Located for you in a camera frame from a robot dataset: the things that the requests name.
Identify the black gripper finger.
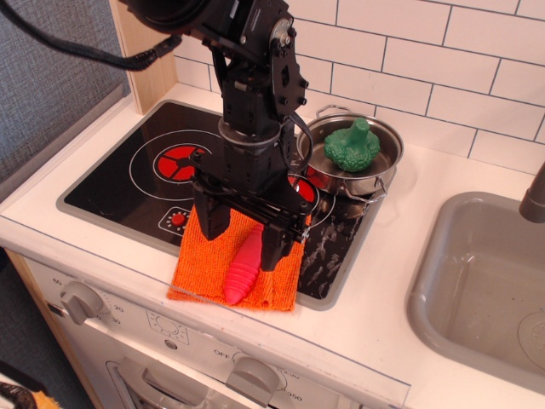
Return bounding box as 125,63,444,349
194,193,231,240
261,226,294,272

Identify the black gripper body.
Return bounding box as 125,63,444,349
189,136,312,243

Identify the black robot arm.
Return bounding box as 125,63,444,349
128,1,311,271

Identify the black toy stove top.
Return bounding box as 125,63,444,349
57,101,382,310

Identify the orange knitted cloth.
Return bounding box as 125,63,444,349
167,210,304,312

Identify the silver metal pot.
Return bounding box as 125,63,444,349
297,111,404,201

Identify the green toy broccoli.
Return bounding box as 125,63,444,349
324,118,381,173

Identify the grey right oven knob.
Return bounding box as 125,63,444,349
226,357,280,407

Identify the grey oven knob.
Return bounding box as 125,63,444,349
60,281,104,325
226,357,280,407

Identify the white toy oven front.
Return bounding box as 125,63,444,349
26,261,409,408

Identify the grey left oven knob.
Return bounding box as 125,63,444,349
60,281,104,325

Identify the grey plastic sink basin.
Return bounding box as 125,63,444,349
407,192,544,394

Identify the grey faucet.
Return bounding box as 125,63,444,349
519,164,545,223

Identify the orange black object at corner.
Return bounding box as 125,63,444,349
1,382,60,409

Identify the black braided cable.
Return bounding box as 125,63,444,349
0,0,183,72

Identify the grey oven door handle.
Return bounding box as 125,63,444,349
118,358,221,408

